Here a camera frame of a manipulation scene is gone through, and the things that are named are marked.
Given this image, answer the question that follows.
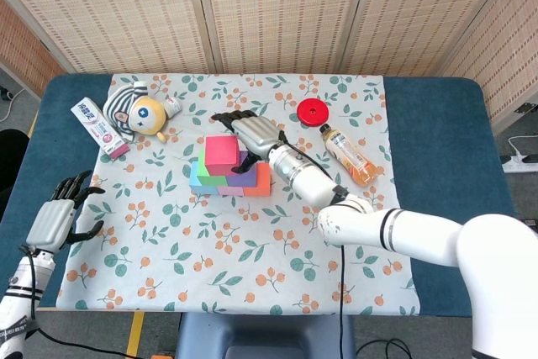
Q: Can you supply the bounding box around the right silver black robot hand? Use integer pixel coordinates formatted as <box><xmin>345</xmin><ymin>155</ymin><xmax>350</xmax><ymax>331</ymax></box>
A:
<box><xmin>211</xmin><ymin>109</ymin><xmax>289</xmax><ymax>174</ymax></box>

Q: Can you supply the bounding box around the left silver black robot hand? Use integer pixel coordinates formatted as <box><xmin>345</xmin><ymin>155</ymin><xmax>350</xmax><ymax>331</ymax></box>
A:
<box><xmin>25</xmin><ymin>170</ymin><xmax>106</xmax><ymax>254</ymax></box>

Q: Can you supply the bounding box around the red foam cube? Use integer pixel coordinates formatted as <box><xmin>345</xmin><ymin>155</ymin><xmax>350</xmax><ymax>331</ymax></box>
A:
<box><xmin>204</xmin><ymin>134</ymin><xmax>241</xmax><ymax>177</ymax></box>

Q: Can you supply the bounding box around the orange foam cube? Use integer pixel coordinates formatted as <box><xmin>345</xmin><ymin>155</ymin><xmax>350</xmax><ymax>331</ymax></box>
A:
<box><xmin>242</xmin><ymin>161</ymin><xmax>272</xmax><ymax>198</ymax></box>

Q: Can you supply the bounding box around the purple foam cube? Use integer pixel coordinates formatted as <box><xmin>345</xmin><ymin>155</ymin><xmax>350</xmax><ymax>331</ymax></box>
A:
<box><xmin>226</xmin><ymin>150</ymin><xmax>257</xmax><ymax>187</ymax></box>

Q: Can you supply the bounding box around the green foam cube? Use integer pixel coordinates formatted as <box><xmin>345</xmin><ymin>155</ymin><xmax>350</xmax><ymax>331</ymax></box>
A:
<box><xmin>197</xmin><ymin>149</ymin><xmax>230</xmax><ymax>187</ymax></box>

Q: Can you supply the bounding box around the blue foam cube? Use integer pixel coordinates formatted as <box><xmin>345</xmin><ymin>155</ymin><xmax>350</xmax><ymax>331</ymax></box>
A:
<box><xmin>189</xmin><ymin>161</ymin><xmax>219</xmax><ymax>196</ymax></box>

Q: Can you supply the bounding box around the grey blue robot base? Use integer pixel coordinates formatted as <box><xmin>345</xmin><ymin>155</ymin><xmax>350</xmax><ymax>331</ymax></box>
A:
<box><xmin>174</xmin><ymin>312</ymin><xmax>356</xmax><ymax>359</ymax></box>

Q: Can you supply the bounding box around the red round disc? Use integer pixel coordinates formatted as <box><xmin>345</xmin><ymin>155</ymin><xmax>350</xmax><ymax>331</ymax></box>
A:
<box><xmin>296</xmin><ymin>98</ymin><xmax>330</xmax><ymax>127</ymax></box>

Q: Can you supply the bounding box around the small white plastic bottle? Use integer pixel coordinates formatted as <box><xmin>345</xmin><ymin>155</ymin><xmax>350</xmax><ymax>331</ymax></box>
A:
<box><xmin>163</xmin><ymin>96</ymin><xmax>183</xmax><ymax>119</ymax></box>

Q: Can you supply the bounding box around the orange drink plastic bottle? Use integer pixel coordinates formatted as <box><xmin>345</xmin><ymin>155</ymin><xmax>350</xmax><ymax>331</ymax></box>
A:
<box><xmin>319</xmin><ymin>123</ymin><xmax>379</xmax><ymax>188</ymax></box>

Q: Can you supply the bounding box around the white pink toothpaste box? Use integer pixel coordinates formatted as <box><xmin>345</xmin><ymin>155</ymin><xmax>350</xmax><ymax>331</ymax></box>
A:
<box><xmin>70</xmin><ymin>98</ymin><xmax>130</xmax><ymax>161</ymax></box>

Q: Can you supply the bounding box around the yellow striped plush toy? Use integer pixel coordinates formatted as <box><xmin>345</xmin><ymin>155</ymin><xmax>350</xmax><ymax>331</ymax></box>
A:
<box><xmin>103</xmin><ymin>81</ymin><xmax>169</xmax><ymax>144</ymax></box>

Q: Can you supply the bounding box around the woven bamboo folding screen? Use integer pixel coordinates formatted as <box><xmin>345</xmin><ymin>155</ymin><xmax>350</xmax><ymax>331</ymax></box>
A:
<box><xmin>0</xmin><ymin>0</ymin><xmax>538</xmax><ymax>133</ymax></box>

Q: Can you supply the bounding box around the floral fruit print tablecloth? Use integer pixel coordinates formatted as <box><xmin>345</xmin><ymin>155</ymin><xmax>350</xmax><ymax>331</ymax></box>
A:
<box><xmin>55</xmin><ymin>73</ymin><xmax>421</xmax><ymax>317</ymax></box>

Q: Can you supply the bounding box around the teal table cover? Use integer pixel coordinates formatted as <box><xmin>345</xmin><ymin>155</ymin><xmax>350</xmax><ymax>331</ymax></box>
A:
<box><xmin>0</xmin><ymin>72</ymin><xmax>531</xmax><ymax>319</ymax></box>

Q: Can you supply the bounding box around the white power strip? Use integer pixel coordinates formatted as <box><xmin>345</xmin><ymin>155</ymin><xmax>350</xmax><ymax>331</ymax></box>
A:
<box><xmin>502</xmin><ymin>155</ymin><xmax>538</xmax><ymax>174</ymax></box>

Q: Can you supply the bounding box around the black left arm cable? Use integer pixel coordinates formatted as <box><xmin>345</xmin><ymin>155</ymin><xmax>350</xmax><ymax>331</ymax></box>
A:
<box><xmin>18</xmin><ymin>245</ymin><xmax>144</xmax><ymax>359</ymax></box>

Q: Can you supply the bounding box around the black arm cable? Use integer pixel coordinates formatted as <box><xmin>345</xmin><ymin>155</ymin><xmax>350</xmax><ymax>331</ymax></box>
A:
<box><xmin>18</xmin><ymin>245</ymin><xmax>144</xmax><ymax>359</ymax></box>
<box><xmin>279</xmin><ymin>129</ymin><xmax>348</xmax><ymax>359</ymax></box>

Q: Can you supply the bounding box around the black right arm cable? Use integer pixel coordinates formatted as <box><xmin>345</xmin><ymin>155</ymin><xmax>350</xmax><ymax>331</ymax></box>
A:
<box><xmin>279</xmin><ymin>129</ymin><xmax>348</xmax><ymax>359</ymax></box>

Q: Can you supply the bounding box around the black floor cable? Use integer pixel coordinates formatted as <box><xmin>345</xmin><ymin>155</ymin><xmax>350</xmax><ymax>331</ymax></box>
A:
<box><xmin>356</xmin><ymin>337</ymin><xmax>415</xmax><ymax>359</ymax></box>

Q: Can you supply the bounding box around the white power cable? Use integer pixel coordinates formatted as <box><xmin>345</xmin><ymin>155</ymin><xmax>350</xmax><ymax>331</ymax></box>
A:
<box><xmin>507</xmin><ymin>135</ymin><xmax>538</xmax><ymax>158</ymax></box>

